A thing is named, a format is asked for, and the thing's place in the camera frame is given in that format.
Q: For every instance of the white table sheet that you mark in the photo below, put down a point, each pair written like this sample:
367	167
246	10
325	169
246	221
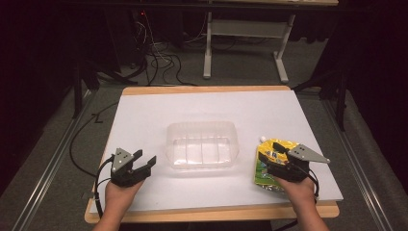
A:
205	106

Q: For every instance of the white desk frame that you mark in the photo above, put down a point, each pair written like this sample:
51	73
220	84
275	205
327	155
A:
247	29

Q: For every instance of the clear plastic container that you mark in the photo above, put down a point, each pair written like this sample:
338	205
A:
202	146

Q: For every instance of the person's right hand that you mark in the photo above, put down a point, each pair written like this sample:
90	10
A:
296	191

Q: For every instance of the black metal stand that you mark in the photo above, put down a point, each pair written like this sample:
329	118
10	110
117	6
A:
340	96
77	86

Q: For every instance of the person's left hand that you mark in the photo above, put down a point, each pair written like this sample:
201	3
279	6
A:
120	195

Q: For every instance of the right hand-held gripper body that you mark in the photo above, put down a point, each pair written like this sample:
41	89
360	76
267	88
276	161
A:
296	163

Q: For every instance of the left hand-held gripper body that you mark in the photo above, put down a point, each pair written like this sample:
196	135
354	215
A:
122	166

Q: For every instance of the yellow green spout pouch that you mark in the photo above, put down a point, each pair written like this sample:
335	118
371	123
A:
268	179

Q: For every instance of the metal floor rail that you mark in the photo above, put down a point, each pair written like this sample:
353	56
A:
54	160
356	160

